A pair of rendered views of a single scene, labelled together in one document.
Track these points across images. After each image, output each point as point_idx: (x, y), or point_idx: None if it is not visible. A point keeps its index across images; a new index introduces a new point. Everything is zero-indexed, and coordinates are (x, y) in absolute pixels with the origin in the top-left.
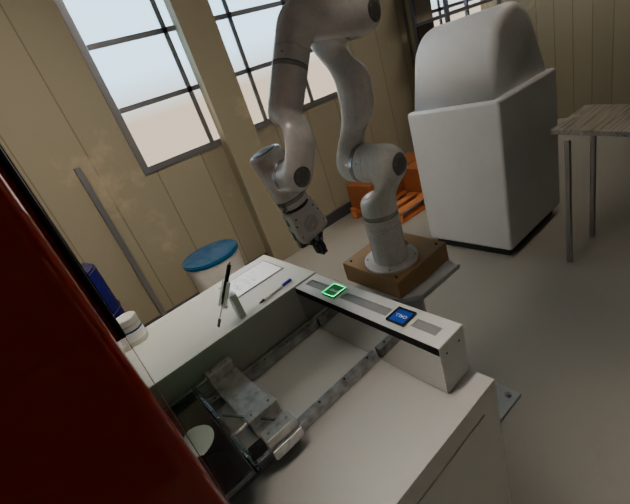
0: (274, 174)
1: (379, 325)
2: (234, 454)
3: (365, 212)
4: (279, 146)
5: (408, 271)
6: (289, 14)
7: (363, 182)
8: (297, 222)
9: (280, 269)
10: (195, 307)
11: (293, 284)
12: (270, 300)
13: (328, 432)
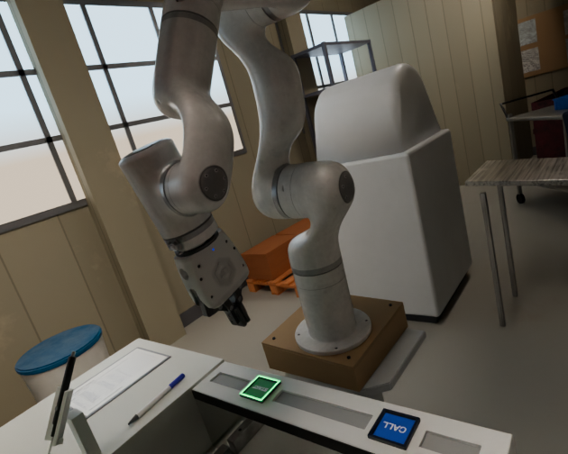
0: (162, 182)
1: (359, 450)
2: None
3: (297, 261)
4: (171, 140)
5: (363, 347)
6: None
7: (293, 217)
8: (201, 270)
9: (165, 359)
10: (4, 443)
11: (188, 383)
12: (148, 416)
13: None
